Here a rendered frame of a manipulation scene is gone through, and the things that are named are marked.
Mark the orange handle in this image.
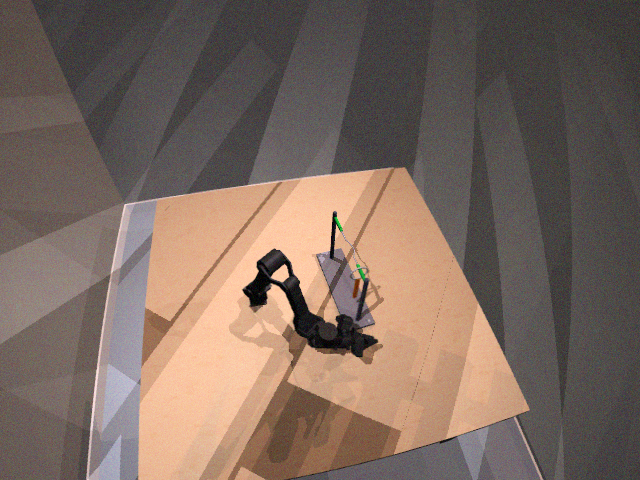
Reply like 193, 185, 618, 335
350, 267, 369, 298

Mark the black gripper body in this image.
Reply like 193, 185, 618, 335
331, 331, 364, 357

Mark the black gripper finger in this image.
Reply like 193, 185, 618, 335
352, 327, 375, 338
358, 333, 378, 350

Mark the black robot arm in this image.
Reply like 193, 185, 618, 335
241, 248, 353, 348

